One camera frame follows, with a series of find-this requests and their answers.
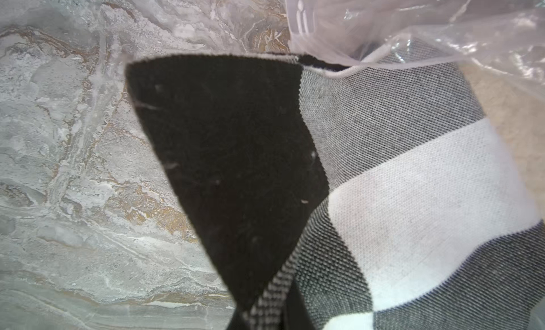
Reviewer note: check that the beige knitted scarf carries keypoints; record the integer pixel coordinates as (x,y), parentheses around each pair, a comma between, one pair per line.
(518,117)

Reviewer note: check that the clear plastic vacuum bag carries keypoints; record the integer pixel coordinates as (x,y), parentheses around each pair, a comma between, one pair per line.
(504,37)

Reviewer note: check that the black grey checkered scarf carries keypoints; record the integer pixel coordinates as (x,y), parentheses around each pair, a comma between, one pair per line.
(329,197)

